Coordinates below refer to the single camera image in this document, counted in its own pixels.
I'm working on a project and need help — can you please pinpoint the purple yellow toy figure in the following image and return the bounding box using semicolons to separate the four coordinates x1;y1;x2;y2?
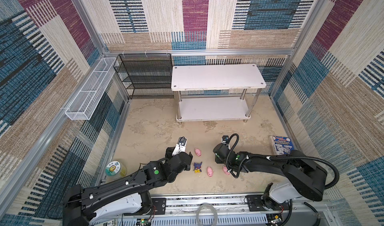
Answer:
194;162;203;173

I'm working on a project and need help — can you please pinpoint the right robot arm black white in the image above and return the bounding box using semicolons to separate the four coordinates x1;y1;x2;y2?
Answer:
213;134;340;211

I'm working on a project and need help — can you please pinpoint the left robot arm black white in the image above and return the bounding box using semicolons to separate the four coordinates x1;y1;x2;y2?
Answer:
62;152;193;226

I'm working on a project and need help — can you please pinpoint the white two-tier shelf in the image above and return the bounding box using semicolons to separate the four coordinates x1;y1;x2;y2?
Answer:
171;64;267;122

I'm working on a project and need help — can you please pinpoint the pink pig toy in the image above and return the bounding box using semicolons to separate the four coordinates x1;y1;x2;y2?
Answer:
222;166;231;175
207;167;214;177
195;148;202;157

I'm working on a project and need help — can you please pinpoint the clear tubing coil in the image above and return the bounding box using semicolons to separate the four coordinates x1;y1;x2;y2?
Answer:
196;203;219;226

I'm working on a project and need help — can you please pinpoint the blue picture book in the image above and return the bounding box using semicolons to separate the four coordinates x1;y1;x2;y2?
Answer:
269;135;295;155

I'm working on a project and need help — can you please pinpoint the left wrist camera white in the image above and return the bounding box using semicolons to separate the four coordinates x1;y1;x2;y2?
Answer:
172;137;187;156

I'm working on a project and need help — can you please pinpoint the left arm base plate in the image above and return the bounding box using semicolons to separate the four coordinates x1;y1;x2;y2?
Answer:
123;197;167;216

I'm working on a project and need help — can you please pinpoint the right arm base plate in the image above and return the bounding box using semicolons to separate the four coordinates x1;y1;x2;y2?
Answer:
245;194;290;212

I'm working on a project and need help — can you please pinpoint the black wire mesh rack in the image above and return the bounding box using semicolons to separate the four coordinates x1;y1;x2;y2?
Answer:
115;54;173;100

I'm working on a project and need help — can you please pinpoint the white wire mesh basket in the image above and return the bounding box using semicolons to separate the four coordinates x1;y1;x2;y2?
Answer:
65;58;117;121

